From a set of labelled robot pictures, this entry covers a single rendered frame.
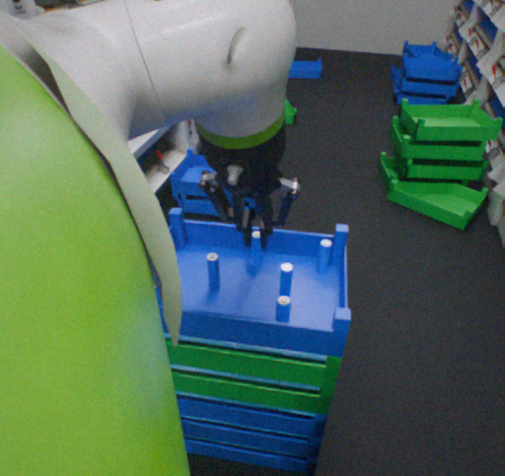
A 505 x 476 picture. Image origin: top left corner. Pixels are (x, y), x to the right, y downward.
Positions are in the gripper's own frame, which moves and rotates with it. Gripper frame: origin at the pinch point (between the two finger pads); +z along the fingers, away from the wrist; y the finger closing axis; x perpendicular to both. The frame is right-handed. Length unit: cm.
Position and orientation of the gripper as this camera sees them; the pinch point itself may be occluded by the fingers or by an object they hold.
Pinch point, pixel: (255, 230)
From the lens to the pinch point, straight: 63.9
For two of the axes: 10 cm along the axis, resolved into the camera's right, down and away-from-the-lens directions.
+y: 9.9, 1.0, -1.4
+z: 0.7, 4.6, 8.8
